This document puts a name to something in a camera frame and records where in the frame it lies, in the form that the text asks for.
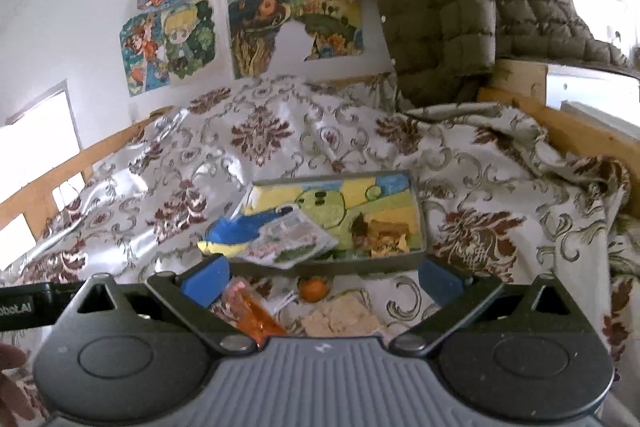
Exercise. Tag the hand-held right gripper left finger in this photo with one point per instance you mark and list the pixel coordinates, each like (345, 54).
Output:
(210, 279)

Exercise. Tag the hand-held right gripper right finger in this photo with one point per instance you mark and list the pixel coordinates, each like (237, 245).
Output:
(432, 279)

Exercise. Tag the orange red snack packet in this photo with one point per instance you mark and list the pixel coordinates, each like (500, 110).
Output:
(255, 322)

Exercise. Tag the golden snack packet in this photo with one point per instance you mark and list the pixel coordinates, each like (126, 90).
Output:
(385, 232)

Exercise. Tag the large white green snack packet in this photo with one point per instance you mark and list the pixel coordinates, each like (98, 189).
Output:
(280, 257)

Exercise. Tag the small white green snack packet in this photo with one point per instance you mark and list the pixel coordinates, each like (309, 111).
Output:
(292, 227)

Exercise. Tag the clear rice cracker packet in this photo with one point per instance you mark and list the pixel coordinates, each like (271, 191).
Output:
(340, 319)

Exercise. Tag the tangerine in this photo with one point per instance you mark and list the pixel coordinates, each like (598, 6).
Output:
(314, 289)

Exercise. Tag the person's left hand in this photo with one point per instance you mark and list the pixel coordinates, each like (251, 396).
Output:
(10, 382)

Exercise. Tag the yellow blue cartoon painting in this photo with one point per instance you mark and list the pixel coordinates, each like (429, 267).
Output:
(310, 202)

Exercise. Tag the floral satin blanket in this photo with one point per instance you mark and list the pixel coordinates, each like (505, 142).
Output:
(500, 167)

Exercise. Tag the olive quilted jacket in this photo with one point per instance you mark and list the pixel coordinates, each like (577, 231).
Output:
(450, 7)

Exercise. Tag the wooden bed frame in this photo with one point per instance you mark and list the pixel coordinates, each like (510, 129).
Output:
(515, 77)

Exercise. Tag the torn yellow wall poster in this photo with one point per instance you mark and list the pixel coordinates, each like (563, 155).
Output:
(255, 32)

